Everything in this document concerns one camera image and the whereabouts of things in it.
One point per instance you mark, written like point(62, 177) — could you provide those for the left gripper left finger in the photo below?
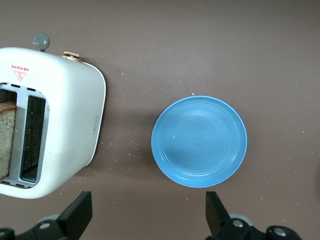
point(70, 222)

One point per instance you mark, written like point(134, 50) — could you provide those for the brown bread slice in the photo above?
point(6, 140)

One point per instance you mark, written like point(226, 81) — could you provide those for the blue plate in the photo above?
point(200, 142)

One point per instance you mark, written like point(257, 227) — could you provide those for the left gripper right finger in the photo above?
point(222, 225)

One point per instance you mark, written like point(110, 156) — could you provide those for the white toaster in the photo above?
point(72, 120)

